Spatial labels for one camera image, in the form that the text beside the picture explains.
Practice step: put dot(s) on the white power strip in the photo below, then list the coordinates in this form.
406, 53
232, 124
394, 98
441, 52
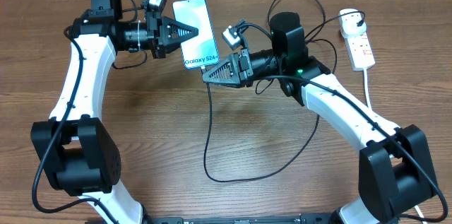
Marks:
359, 52

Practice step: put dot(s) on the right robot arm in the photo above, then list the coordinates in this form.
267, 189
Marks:
396, 172

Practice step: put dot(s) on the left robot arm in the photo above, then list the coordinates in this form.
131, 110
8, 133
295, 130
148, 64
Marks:
77, 155

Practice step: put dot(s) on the blue Galaxy smartphone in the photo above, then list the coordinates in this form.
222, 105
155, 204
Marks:
200, 49

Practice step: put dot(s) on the white USB wall charger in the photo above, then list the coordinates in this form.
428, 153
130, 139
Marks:
352, 23

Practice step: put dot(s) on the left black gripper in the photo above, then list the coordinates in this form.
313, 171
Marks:
173, 25

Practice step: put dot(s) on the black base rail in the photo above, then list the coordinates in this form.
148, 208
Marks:
305, 218

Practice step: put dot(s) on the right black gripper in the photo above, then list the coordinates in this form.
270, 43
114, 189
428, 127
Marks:
242, 60

